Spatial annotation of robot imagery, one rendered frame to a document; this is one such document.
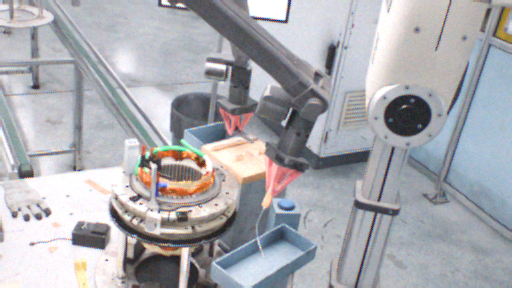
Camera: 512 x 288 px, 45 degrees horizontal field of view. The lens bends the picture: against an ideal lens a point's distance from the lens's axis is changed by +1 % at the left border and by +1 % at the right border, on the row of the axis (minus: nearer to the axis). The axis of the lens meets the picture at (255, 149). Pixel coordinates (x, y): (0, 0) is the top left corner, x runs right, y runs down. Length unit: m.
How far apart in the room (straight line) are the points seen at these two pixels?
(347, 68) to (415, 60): 2.52
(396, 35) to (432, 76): 0.12
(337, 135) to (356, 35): 0.66
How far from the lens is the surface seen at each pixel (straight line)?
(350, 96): 3.86
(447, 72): 1.28
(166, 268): 1.80
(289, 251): 1.52
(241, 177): 1.70
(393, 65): 1.27
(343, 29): 3.66
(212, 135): 1.98
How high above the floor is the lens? 1.92
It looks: 28 degrees down
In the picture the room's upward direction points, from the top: 9 degrees clockwise
